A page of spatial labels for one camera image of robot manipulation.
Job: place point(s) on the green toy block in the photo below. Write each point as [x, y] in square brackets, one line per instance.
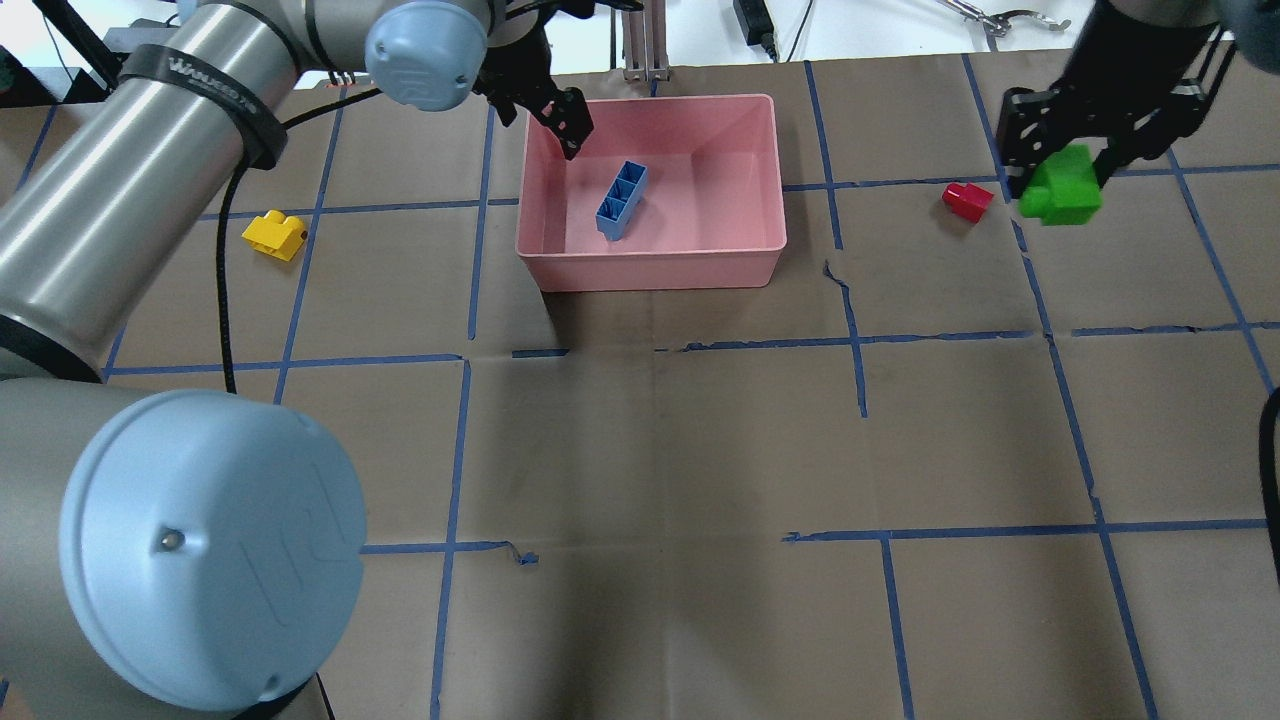
[1064, 190]

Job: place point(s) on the aluminium frame post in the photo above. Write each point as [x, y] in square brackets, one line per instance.
[644, 42]

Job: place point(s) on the black power brick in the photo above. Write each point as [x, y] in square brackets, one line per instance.
[755, 23]

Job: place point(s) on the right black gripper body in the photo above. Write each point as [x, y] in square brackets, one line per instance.
[1128, 58]

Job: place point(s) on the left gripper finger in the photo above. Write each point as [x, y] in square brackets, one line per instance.
[565, 113]

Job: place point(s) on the pink plastic box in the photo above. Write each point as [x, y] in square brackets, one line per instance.
[712, 214]

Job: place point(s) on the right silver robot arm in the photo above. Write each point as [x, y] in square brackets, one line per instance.
[1252, 27]

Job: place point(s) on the yellow toy block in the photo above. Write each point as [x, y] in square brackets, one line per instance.
[277, 235]

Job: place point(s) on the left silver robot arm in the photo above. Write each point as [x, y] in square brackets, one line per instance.
[178, 543]

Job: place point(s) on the red toy block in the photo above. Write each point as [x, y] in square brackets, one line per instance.
[967, 200]

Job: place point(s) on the blue toy block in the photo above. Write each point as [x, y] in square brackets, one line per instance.
[621, 200]

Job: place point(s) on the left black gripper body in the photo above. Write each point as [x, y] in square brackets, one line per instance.
[519, 57]

